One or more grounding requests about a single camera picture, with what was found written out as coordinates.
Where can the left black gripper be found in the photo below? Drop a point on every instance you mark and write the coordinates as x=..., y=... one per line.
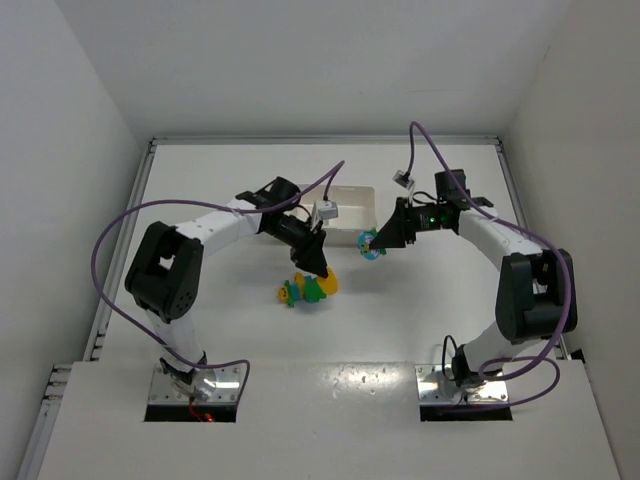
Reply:
x=307, y=245

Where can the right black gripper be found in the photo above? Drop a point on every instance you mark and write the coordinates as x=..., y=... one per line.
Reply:
x=405, y=223

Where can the yellow arch lego brick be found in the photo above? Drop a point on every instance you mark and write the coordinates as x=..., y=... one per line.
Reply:
x=299, y=280

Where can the blue curved lego brick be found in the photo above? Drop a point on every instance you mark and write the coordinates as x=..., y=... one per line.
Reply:
x=367, y=252

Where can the yellow curved lego brick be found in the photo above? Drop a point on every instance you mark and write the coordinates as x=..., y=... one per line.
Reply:
x=329, y=284

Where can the small green lego brick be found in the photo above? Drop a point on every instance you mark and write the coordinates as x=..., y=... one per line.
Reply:
x=312, y=291

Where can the yellow face lego piece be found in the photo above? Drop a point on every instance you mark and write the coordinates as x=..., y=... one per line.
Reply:
x=283, y=295

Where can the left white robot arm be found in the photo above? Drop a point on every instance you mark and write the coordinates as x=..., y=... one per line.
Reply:
x=164, y=276

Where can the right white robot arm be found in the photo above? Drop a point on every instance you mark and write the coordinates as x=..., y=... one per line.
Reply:
x=535, y=289

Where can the white three-compartment tray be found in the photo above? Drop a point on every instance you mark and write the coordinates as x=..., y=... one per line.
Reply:
x=356, y=214

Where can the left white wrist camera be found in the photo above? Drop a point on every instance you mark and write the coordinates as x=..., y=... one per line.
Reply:
x=325, y=210

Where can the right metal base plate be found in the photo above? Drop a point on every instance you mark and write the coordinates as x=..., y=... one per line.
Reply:
x=436, y=390

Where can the metal base plate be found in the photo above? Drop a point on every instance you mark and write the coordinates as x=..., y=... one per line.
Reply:
x=436, y=390
x=212, y=388

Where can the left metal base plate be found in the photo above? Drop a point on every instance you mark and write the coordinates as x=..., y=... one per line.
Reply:
x=212, y=388

